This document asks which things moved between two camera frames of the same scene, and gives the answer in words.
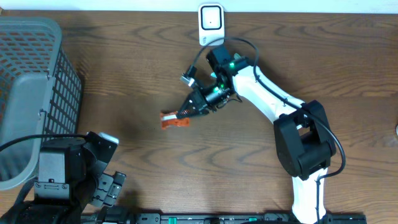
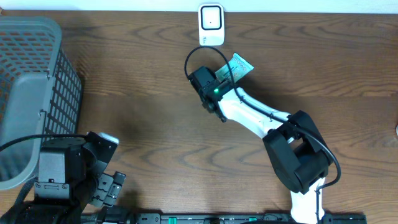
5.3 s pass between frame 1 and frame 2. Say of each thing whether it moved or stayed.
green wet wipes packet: moved
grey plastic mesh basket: stayed
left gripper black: stayed
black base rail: stayed
